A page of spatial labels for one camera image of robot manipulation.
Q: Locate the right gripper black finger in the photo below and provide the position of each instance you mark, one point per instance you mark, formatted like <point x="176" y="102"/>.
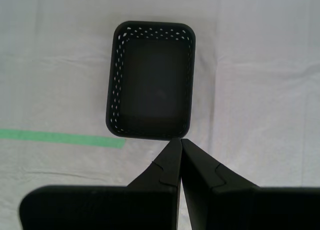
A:
<point x="237" y="207"/>
<point x="100" y="207"/>

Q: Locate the long green tape strip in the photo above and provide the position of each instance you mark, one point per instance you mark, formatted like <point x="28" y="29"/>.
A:
<point x="62" y="138"/>

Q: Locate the black perforated plastic basket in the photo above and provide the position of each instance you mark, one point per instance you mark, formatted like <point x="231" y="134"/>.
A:
<point x="155" y="85"/>

